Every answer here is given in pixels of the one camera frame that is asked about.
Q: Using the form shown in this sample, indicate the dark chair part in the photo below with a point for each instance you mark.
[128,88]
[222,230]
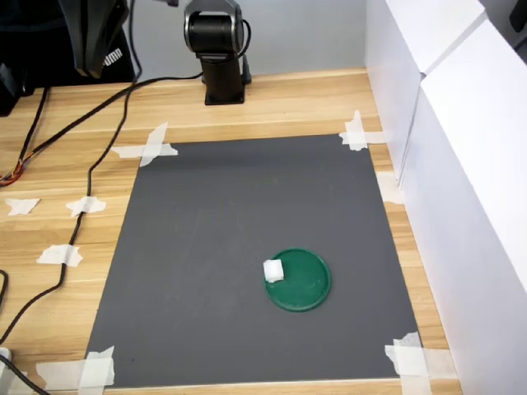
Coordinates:
[519,16]

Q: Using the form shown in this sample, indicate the white tape strip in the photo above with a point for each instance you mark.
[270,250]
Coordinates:
[389,189]

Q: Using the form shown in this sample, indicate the black device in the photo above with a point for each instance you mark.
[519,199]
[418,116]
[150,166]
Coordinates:
[8,94]

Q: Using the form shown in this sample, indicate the white tape cross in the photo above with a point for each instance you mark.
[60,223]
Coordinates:
[356,138]
[411,362]
[152,148]
[96,368]

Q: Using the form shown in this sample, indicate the round green lid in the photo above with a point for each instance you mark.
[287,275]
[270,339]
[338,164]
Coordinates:
[304,284]

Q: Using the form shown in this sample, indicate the small white tape piece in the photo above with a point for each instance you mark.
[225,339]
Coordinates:
[22,205]

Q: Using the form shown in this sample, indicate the small white plastic terminal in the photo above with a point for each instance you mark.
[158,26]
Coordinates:
[273,270]

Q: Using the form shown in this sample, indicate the dark grey mat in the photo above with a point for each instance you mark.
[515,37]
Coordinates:
[247,205]

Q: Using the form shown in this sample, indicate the black bag with white lettering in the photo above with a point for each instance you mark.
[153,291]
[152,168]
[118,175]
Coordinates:
[119,61]

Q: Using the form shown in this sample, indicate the white partition board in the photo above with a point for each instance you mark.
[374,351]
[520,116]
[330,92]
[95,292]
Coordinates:
[395,82]
[473,205]

